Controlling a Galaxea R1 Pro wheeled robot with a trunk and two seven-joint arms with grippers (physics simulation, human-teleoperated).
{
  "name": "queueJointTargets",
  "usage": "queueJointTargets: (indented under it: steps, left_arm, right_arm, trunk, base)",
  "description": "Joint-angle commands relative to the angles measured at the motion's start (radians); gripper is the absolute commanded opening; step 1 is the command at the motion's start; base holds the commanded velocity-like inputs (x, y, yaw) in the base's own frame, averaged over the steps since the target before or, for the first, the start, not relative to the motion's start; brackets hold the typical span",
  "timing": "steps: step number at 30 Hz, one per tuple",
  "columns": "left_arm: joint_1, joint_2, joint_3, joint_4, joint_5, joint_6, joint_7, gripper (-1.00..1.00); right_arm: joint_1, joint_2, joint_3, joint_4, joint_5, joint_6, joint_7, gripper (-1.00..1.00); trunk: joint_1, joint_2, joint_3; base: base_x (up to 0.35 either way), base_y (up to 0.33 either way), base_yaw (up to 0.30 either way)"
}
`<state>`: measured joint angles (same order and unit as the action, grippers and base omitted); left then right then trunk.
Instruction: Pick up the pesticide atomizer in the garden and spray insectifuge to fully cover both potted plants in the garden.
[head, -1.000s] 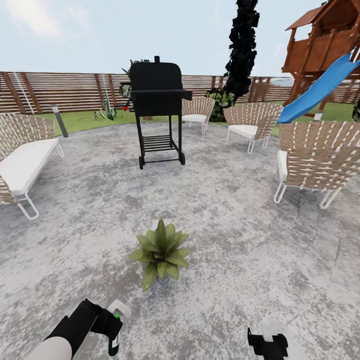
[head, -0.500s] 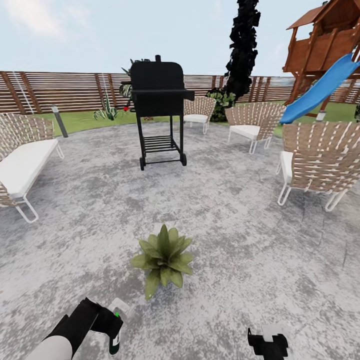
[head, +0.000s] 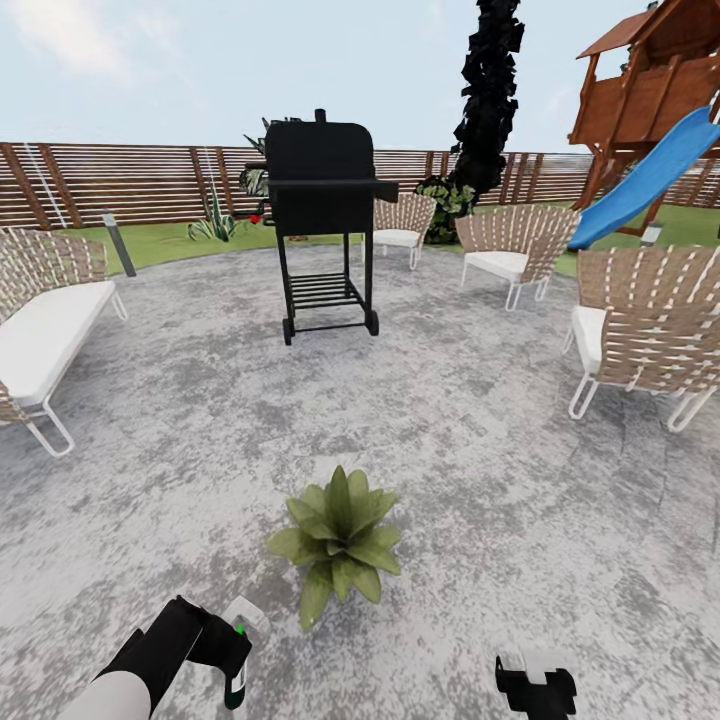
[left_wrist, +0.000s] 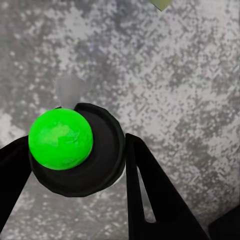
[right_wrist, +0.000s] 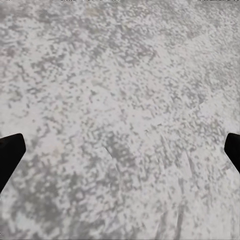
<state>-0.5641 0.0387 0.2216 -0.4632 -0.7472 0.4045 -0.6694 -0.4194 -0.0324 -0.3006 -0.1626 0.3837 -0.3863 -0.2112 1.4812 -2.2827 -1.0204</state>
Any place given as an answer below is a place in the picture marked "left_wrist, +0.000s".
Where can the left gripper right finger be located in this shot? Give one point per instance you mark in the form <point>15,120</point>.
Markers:
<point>174,219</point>

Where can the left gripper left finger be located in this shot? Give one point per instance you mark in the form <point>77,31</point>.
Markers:
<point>15,169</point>

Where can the insectifuge atomizer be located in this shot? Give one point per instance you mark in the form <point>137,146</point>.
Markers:
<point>78,149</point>

